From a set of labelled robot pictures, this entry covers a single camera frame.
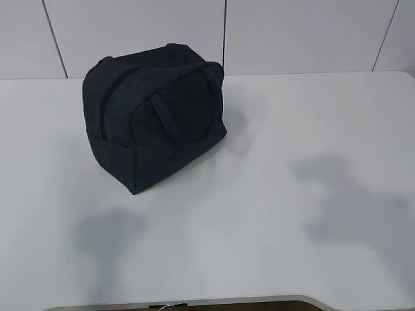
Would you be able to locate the dark blue lunch bag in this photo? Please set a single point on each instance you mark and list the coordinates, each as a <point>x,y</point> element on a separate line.
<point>149,114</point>

